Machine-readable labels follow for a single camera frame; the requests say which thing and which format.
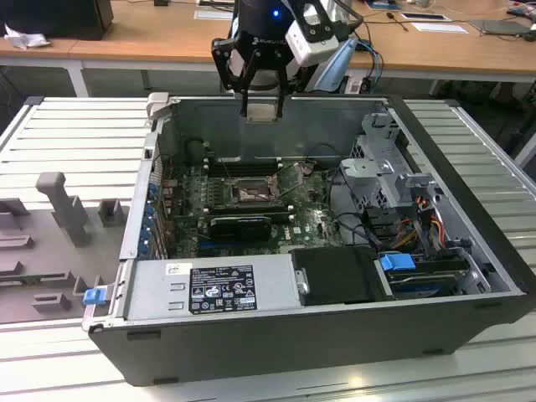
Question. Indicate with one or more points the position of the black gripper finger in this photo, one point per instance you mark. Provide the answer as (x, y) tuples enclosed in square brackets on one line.
[(281, 84), (223, 63)]

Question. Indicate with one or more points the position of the silver CPU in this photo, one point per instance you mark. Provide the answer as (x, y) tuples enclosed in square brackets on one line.
[(261, 113)]

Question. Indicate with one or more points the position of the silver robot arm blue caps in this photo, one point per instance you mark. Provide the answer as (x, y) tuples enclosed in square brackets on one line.
[(335, 67)]

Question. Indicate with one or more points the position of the black RAM slot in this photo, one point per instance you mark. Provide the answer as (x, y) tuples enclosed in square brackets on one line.
[(247, 169), (247, 173), (247, 166), (251, 211), (259, 203), (247, 162)]

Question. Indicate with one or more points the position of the CPU socket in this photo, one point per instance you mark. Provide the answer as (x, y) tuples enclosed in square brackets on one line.
[(251, 193)]

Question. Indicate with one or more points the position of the black plastic cover box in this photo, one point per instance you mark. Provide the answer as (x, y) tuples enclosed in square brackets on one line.
[(335, 276)]

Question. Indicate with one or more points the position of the wooden desk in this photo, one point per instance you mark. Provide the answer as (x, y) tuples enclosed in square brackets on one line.
[(167, 37)]

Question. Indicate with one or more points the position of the grey case release latch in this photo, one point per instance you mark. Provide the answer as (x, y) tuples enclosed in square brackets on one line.
[(158, 104)]

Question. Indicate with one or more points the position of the black round speaker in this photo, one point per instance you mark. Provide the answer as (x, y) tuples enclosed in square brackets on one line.
[(195, 151)]

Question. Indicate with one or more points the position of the silver metal drive cage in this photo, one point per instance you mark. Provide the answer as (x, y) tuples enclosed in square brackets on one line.
[(368, 167)]

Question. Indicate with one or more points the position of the green motherboard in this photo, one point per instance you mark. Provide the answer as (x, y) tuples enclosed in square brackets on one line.
[(305, 226)]

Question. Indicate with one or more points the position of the black graphics card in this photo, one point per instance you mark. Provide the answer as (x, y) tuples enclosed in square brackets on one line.
[(238, 228)]

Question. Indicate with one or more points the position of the white framed tablet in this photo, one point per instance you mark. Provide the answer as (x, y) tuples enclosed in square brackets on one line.
[(425, 17)]

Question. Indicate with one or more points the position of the white paper sheet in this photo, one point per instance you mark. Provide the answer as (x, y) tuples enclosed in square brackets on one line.
[(439, 27)]

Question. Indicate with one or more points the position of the black computer tower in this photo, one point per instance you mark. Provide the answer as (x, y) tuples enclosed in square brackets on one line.
[(54, 19)]

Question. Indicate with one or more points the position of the crumpled white paper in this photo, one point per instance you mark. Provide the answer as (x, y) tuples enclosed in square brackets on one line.
[(25, 38)]

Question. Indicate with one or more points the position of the hard disk in blue carrier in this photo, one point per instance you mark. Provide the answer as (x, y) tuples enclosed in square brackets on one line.
[(395, 261)]

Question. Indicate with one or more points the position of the black rating label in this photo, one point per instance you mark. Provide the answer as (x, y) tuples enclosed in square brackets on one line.
[(222, 289)]

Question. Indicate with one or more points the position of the grey laptop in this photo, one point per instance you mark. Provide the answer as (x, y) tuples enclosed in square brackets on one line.
[(502, 28)]

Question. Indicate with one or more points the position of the grey power supply unit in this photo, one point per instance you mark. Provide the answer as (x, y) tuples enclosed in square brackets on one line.
[(151, 293)]

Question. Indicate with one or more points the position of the grey parts rack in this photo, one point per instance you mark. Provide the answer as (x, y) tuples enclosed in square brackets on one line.
[(50, 251)]

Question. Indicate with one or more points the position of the black open PC case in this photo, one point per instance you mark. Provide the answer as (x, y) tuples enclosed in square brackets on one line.
[(293, 347)]

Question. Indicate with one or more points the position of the blue plastic latch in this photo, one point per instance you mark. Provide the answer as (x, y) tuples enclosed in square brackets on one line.
[(94, 296)]

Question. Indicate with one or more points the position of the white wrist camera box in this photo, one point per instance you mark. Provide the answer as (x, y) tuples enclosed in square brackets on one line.
[(312, 46)]

